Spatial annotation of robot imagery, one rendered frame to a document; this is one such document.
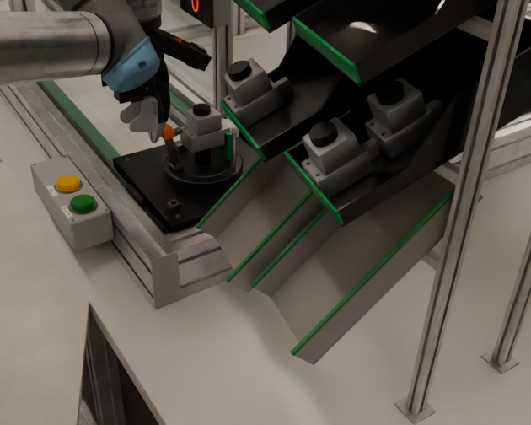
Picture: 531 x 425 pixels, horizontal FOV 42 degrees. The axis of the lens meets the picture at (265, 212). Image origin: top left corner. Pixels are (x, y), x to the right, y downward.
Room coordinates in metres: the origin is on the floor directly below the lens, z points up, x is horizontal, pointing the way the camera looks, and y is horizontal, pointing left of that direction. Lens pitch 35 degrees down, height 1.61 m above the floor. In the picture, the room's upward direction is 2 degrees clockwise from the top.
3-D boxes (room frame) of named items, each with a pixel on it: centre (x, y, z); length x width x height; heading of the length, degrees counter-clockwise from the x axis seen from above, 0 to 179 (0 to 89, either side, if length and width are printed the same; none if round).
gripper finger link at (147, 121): (0.95, 0.19, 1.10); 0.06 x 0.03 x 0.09; 124
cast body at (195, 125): (1.03, 0.10, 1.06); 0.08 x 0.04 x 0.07; 124
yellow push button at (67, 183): (0.98, 0.34, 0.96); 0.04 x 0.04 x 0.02
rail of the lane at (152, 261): (1.17, 0.39, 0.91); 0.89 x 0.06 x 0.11; 34
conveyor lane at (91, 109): (1.29, 0.26, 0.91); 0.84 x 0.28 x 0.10; 34
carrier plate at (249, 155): (1.03, 0.11, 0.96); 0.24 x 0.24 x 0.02; 34
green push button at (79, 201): (0.92, 0.30, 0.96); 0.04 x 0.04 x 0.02
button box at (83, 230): (0.98, 0.34, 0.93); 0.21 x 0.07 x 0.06; 34
